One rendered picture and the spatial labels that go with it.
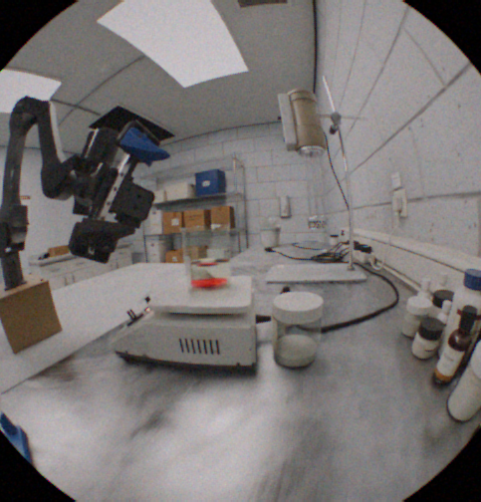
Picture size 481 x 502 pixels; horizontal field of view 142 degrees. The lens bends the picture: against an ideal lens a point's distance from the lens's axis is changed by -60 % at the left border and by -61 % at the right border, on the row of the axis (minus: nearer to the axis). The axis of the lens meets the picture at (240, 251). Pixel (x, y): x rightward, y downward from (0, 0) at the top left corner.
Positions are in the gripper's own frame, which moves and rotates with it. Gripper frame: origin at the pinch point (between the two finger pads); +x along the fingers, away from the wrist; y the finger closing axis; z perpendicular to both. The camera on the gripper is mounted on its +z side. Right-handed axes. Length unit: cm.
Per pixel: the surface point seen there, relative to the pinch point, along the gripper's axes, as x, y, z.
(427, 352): 37.1, 7.6, 13.5
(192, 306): 8.1, 9.4, 7.0
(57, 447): 8.2, 26.4, -9.3
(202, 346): 10.0, 13.5, 8.4
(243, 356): 14.2, 13.1, 10.3
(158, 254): -191, 10, 186
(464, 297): 38.6, 0.5, 9.5
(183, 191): -166, -74, 162
